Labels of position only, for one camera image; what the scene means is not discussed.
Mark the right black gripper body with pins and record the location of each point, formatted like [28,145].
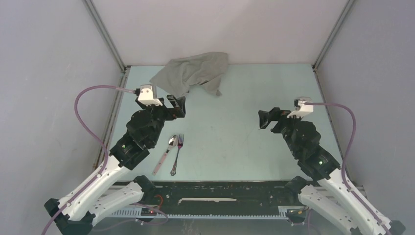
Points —
[284,126]

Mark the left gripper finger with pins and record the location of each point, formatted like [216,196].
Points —
[173,101]
[181,105]

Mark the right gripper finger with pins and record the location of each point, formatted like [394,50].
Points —
[265,118]
[275,112]

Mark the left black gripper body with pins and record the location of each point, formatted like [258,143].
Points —
[162,111]

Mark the grey cloth napkin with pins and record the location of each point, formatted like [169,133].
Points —
[205,70]

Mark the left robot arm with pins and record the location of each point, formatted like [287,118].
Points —
[79,211]

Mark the iridescent fork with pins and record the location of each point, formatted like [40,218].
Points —
[179,145]

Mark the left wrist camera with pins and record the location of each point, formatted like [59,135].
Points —
[148,95]

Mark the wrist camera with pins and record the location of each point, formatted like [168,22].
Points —
[148,95]
[302,108]

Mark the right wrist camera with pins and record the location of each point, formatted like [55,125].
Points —
[302,108]

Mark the silver spoon pink handle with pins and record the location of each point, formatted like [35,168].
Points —
[171,144]

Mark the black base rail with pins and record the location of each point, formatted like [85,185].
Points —
[221,197]

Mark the white cable duct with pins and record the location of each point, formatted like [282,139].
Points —
[139,213]

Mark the left aluminium frame post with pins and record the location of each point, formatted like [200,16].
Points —
[92,10]

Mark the aluminium frame post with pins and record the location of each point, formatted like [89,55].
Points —
[92,10]
[334,32]

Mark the right aluminium frame post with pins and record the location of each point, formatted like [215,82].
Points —
[334,32]

